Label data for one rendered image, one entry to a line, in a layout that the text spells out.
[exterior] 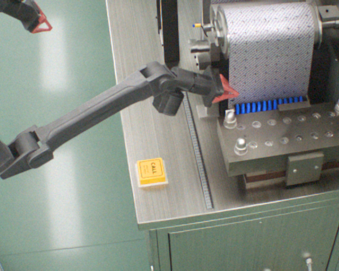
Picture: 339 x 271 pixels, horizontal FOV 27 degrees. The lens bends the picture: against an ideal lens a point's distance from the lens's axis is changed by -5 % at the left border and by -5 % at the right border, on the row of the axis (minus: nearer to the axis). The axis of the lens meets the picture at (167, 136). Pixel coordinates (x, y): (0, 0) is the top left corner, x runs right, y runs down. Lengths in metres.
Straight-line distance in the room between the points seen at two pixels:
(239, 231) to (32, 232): 1.23
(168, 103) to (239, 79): 0.20
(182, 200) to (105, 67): 1.75
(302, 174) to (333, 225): 0.27
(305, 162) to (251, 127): 0.18
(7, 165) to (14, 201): 1.38
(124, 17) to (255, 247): 0.92
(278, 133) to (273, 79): 0.15
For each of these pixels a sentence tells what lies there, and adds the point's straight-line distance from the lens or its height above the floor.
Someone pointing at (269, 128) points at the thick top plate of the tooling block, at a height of 1.03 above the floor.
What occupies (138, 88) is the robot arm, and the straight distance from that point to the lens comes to 1.84.
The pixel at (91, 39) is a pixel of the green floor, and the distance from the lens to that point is 3.82.
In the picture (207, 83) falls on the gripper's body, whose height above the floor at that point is 1.14.
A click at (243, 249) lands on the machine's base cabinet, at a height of 0.66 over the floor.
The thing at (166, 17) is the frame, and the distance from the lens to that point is 2.21.
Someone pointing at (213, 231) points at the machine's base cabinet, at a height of 0.80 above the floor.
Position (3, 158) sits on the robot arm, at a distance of 1.80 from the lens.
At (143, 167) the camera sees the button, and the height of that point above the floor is 0.92.
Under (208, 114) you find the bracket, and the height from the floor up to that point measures 0.91.
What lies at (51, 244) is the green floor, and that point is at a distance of 3.03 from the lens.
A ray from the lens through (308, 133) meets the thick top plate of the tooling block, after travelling 1.99.
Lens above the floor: 2.53
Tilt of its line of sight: 50 degrees down
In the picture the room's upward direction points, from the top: 3 degrees counter-clockwise
